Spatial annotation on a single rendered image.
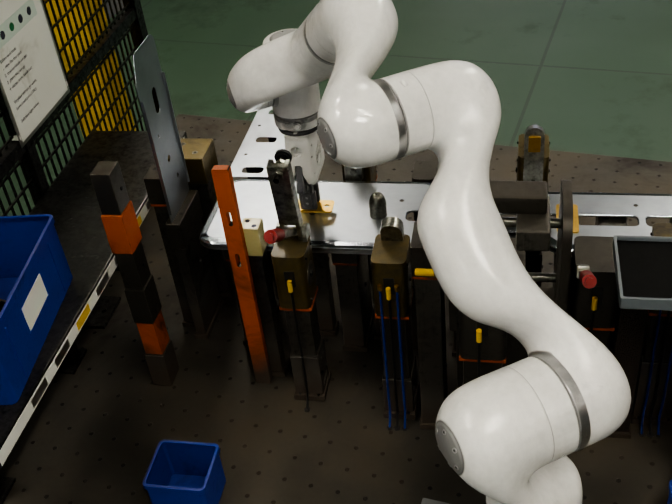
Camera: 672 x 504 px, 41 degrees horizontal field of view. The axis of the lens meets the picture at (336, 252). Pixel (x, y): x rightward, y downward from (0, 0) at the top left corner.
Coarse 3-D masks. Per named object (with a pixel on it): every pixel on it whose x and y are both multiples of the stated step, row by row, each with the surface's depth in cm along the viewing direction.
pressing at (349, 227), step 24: (240, 192) 175; (264, 192) 175; (336, 192) 172; (360, 192) 171; (384, 192) 171; (408, 192) 170; (552, 192) 166; (576, 192) 165; (216, 216) 170; (240, 216) 169; (264, 216) 168; (312, 216) 167; (336, 216) 166; (360, 216) 165; (600, 216) 159; (624, 216) 158; (648, 216) 157; (216, 240) 163; (312, 240) 161; (336, 240) 160; (360, 240) 159; (552, 240) 153
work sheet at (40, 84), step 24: (0, 0) 159; (24, 0) 167; (0, 24) 160; (24, 24) 167; (48, 24) 176; (0, 48) 160; (24, 48) 168; (48, 48) 176; (0, 72) 160; (24, 72) 168; (48, 72) 176; (24, 96) 168; (48, 96) 177; (24, 120) 168; (24, 144) 169
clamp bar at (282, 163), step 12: (276, 156) 144; (288, 156) 144; (276, 168) 141; (288, 168) 141; (276, 180) 141; (288, 180) 143; (276, 192) 145; (288, 192) 145; (276, 204) 147; (288, 204) 147; (288, 216) 149; (300, 216) 150; (300, 228) 151
